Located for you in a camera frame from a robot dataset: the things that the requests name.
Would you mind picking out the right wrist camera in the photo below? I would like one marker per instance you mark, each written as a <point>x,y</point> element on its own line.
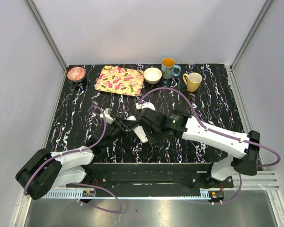
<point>139,107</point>

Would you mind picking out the blue butterfly mug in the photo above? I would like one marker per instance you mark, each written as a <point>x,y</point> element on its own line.
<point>169,68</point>

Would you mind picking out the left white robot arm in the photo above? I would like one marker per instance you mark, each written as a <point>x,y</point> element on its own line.
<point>46,170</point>

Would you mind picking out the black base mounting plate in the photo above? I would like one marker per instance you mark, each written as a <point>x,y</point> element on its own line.
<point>153,179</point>

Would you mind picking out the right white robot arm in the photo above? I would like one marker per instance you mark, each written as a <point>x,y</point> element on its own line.
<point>243,153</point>

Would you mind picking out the yellow mug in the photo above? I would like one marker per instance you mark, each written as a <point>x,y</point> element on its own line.
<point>192,81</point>

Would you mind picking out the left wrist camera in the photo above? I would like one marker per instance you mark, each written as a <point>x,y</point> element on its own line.
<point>107,113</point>

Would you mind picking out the cream ceramic bowl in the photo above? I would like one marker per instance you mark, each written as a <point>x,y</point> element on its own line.
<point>152,75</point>

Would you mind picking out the aluminium frame post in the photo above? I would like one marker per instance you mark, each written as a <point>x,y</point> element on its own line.
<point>46,33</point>
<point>255,26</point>

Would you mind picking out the floral rectangular tray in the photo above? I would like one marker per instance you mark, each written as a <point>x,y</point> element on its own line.
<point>120,81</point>

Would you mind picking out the red patterned small bowl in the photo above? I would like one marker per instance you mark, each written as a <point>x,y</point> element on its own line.
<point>76,74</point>

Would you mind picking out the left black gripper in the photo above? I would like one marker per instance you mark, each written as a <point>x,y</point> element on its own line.
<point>130,124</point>

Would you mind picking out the right aluminium frame post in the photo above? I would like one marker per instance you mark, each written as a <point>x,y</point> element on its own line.
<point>255,26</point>

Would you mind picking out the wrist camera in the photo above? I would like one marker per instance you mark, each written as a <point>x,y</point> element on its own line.
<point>107,113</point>
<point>139,107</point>

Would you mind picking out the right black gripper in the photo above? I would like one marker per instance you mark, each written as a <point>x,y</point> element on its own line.
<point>152,139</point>

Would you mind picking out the white remote control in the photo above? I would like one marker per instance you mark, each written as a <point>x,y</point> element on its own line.
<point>138,130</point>

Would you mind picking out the left aluminium frame post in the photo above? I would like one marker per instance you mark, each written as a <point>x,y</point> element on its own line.
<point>46,33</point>

